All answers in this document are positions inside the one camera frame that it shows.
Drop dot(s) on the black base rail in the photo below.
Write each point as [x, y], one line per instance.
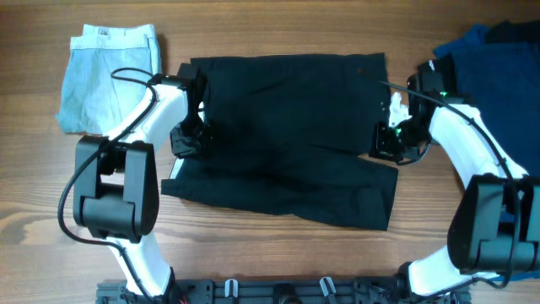
[362, 290]

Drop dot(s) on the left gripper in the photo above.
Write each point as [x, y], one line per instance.
[181, 146]

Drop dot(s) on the folded light blue shorts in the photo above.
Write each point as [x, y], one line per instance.
[91, 100]

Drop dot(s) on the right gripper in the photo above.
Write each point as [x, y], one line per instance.
[381, 145]

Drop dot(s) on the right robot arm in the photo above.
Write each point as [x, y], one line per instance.
[494, 235]

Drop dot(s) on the black shorts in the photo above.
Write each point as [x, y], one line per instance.
[289, 136]

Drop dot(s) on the blue t-shirt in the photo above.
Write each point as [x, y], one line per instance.
[503, 80]

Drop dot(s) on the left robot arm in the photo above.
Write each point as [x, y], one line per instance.
[115, 185]

